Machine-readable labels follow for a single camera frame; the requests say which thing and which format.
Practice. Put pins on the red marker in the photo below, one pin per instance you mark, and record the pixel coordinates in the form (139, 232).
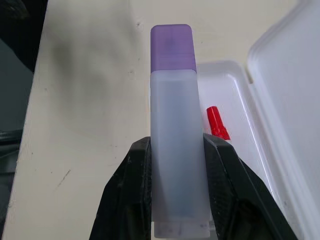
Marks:
(217, 125)

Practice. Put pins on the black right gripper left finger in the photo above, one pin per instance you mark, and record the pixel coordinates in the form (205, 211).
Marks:
(125, 190)

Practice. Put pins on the translucent white plastic pencil case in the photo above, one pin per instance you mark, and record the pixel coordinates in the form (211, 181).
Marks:
(275, 100)

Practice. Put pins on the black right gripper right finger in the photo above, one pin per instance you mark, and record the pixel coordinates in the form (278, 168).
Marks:
(235, 190)

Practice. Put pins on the translucent bottle with purple cap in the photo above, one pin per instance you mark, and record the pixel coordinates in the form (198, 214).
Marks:
(175, 125)

